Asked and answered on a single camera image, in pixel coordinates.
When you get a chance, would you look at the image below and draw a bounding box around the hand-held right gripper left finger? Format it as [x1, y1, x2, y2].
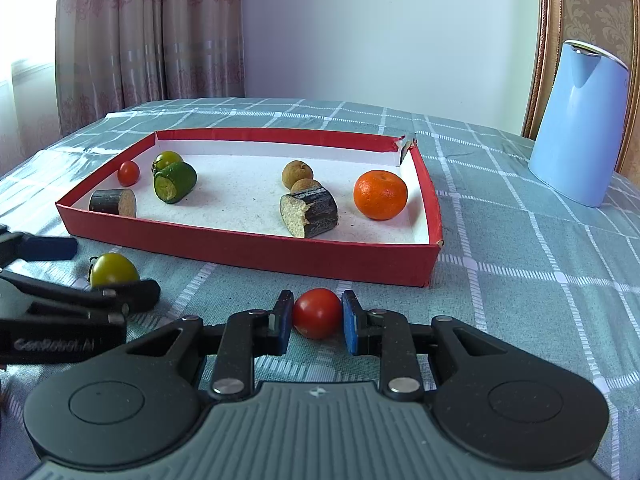
[125, 290, 295, 401]

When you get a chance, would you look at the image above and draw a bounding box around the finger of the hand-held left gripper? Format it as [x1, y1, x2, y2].
[0, 231, 79, 267]
[0, 270, 161, 318]

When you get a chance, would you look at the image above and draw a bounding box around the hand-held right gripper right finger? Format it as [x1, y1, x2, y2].
[341, 290, 526, 403]

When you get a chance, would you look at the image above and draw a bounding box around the green tomato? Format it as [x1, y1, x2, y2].
[152, 151, 185, 172]
[89, 253, 141, 289]

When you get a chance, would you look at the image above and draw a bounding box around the large red tomato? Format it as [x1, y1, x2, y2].
[292, 288, 343, 340]

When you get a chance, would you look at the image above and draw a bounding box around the small dark eggplant piece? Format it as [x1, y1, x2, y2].
[89, 188, 138, 219]

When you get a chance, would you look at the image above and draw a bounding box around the dark eggplant chunk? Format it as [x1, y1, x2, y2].
[279, 186, 339, 239]

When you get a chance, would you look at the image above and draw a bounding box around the green cucumber piece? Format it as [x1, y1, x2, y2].
[153, 161, 198, 205]

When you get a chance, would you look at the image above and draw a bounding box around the red cardboard box tray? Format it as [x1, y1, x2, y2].
[55, 128, 444, 288]

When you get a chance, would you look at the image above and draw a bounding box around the orange mandarin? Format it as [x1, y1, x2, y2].
[353, 170, 408, 221]

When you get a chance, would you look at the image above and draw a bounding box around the sheer white curtain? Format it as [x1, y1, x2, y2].
[0, 0, 63, 176]

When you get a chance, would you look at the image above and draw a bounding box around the beige patterned curtain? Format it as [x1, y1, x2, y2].
[54, 0, 247, 138]

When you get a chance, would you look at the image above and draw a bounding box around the light blue kettle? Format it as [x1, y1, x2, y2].
[528, 40, 630, 209]

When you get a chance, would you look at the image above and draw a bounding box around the gold framed padded headboard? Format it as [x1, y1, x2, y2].
[521, 0, 640, 176]

